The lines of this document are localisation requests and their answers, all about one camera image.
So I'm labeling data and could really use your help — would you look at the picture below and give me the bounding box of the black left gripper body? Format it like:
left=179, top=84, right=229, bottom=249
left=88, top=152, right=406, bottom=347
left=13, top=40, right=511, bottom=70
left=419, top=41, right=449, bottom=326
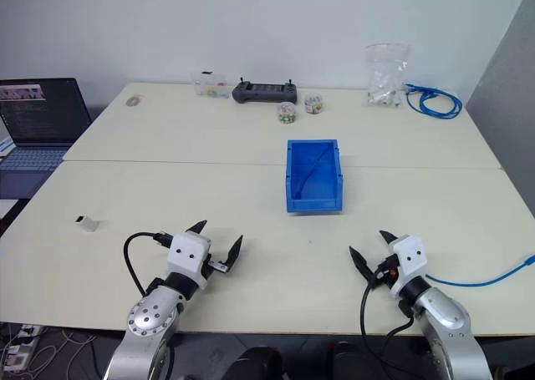
left=201, top=250, right=231, bottom=279

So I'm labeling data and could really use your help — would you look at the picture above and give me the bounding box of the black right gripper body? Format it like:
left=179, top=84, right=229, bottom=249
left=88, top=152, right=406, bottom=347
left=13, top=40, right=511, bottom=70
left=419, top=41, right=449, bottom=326
left=371, top=251, right=399, bottom=287

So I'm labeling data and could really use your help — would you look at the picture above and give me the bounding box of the small white block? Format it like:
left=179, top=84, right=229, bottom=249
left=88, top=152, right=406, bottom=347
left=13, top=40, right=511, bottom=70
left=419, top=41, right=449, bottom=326
left=74, top=215, right=101, bottom=233

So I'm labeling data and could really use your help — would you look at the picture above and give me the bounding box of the blue plastic storage bin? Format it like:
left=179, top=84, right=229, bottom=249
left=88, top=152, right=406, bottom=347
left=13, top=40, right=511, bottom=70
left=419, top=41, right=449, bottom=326
left=285, top=138, right=347, bottom=215

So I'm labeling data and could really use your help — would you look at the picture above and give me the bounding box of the dark rounded shape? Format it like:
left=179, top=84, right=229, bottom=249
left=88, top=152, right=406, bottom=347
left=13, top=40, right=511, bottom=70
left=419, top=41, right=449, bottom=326
left=224, top=345, right=284, bottom=380

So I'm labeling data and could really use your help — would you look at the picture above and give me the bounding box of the clear plastic box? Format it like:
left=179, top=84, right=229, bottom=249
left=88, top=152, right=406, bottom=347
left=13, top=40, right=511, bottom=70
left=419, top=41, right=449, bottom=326
left=191, top=70, right=230, bottom=100

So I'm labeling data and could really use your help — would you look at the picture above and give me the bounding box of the small jar of coloured bits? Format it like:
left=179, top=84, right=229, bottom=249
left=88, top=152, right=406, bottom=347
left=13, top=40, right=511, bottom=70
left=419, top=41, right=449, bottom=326
left=276, top=101, right=298, bottom=124
left=303, top=94, right=326, bottom=115

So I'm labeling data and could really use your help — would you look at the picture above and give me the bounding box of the black remote controller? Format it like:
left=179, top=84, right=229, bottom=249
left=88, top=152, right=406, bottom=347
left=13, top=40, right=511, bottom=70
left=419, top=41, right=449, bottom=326
left=232, top=77, right=300, bottom=105

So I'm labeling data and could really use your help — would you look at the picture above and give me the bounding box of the clear bag of connectors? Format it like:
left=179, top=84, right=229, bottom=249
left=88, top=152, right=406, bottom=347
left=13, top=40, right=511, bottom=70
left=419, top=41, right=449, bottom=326
left=364, top=42, right=413, bottom=109

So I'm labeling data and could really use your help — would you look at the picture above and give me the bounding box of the open dark laptop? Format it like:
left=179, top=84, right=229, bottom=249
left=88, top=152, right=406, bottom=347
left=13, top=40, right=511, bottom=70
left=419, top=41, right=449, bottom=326
left=0, top=77, right=93, bottom=200

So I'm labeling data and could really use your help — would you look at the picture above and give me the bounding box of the white blue-striped box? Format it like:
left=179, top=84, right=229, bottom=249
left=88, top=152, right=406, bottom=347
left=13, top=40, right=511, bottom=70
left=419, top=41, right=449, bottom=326
left=0, top=136, right=18, bottom=159

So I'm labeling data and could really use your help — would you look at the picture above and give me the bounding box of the white power strip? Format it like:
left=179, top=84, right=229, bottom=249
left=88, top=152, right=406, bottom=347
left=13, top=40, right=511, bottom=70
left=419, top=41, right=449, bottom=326
left=0, top=324, right=42, bottom=373

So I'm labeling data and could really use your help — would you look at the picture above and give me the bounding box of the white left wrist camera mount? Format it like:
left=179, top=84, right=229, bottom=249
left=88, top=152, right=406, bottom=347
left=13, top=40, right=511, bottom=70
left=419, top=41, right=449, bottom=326
left=166, top=231, right=213, bottom=291

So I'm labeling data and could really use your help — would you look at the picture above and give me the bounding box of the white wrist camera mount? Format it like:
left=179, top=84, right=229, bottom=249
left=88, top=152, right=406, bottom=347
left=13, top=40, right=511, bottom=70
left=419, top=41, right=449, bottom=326
left=389, top=235, right=429, bottom=301
left=166, top=231, right=213, bottom=291

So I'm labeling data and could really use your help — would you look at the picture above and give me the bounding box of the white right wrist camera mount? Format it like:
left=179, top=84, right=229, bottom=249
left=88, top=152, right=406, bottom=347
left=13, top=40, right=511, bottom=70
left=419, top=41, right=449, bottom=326
left=389, top=235, right=429, bottom=301

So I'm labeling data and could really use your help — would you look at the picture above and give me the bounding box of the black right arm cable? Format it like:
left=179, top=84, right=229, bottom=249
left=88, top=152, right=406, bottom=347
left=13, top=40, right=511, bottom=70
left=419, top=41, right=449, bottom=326
left=359, top=266, right=420, bottom=356

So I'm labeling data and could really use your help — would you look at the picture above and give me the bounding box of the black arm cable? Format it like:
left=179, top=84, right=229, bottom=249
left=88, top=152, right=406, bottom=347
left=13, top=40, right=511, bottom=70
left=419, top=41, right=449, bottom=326
left=359, top=266, right=420, bottom=356
left=122, top=231, right=173, bottom=298

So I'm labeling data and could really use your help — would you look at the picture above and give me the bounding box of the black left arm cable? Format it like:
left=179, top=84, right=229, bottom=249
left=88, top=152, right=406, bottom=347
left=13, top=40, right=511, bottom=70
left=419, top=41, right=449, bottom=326
left=122, top=231, right=173, bottom=298

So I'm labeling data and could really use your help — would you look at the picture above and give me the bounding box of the blue cable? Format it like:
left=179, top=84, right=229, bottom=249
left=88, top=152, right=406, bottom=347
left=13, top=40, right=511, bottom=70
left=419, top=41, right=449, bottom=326
left=425, top=252, right=535, bottom=288
left=402, top=82, right=464, bottom=119

